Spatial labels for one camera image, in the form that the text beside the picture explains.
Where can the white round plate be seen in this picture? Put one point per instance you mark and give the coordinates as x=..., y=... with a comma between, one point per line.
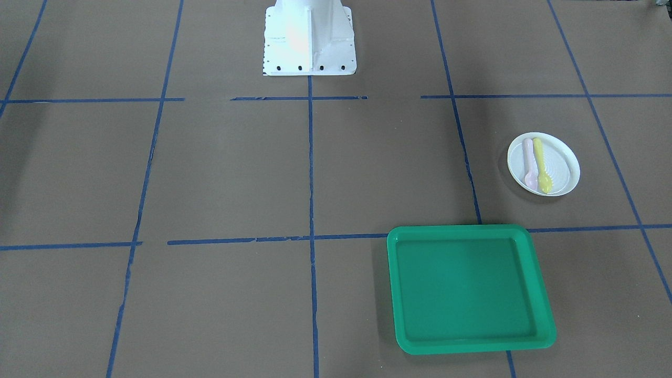
x=560, y=161

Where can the green plastic tray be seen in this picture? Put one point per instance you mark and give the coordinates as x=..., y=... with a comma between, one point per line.
x=467, y=289

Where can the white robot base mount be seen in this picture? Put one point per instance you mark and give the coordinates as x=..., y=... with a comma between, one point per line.
x=309, y=38

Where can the pink plastic spoon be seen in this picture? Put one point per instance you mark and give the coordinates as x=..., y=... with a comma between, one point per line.
x=530, y=178

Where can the yellow plastic spoon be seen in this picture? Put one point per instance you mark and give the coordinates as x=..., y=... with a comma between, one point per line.
x=545, y=182

